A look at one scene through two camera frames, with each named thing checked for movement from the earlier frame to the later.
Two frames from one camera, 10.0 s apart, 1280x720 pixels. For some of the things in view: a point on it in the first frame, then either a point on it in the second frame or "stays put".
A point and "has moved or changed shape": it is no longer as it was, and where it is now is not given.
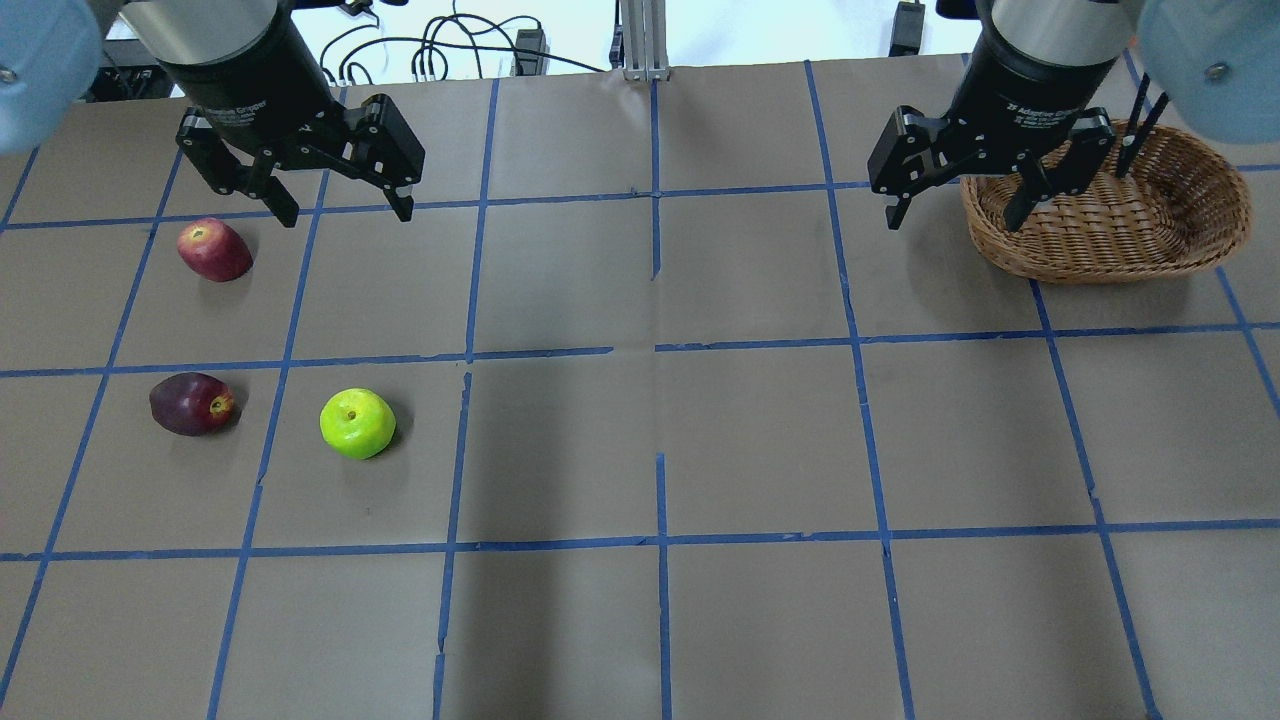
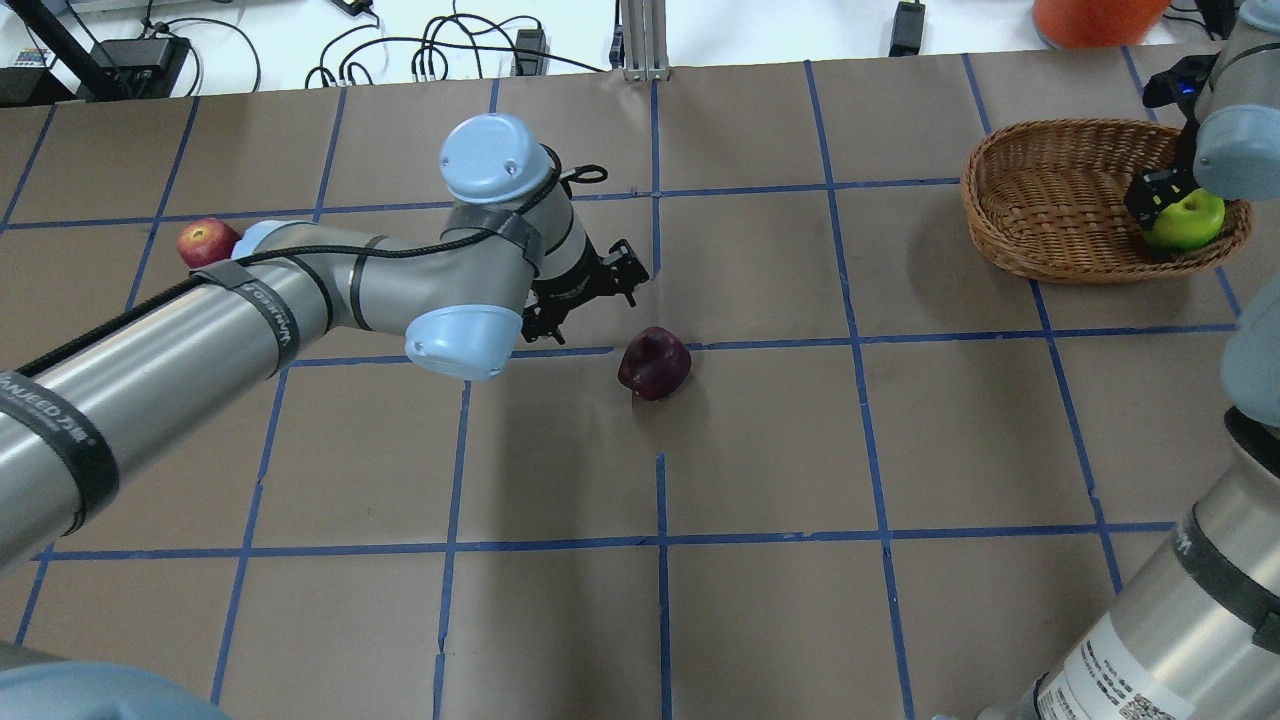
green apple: (357, 423) to (1189, 223)
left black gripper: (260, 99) to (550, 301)
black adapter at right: (907, 29) stays put
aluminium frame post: (645, 40) stays put
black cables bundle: (522, 36) stays put
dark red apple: (195, 404) has moved or changed shape
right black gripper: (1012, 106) to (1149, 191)
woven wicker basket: (1182, 201) stays put
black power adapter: (530, 40) stays put
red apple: (214, 249) stays put
